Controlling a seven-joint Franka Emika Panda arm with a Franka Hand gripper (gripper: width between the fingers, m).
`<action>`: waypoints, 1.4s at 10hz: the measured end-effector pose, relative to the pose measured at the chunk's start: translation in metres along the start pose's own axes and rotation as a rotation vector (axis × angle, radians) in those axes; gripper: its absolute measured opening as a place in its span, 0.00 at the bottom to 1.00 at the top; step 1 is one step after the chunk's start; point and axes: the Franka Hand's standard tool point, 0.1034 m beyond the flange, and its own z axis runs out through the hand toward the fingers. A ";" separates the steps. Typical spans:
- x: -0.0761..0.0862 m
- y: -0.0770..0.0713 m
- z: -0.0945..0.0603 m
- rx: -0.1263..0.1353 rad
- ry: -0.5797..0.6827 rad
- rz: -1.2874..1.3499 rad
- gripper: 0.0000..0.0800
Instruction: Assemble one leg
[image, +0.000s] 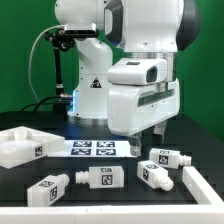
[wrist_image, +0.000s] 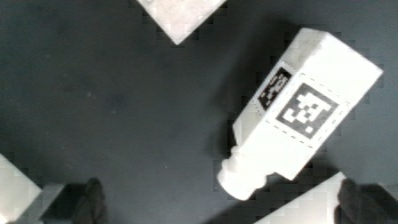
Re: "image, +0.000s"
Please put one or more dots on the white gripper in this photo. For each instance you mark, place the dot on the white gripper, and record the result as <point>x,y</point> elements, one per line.
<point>132,109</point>

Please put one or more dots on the white square tabletop part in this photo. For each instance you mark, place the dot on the white square tabletop part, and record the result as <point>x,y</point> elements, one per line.
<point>22,144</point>

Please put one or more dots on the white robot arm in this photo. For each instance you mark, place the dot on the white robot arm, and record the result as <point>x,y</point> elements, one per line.
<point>127,52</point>

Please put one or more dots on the white sheet with tags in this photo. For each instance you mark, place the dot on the white sheet with tags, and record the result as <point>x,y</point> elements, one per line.
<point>94,148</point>

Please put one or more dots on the white L-shaped fence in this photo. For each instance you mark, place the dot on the white L-shaped fence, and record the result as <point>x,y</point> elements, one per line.
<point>209,209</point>

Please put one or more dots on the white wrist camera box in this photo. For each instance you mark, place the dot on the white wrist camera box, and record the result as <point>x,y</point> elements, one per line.
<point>134,71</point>

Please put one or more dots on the black camera on stand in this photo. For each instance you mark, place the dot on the black camera on stand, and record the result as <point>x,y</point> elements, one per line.
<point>62,40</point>

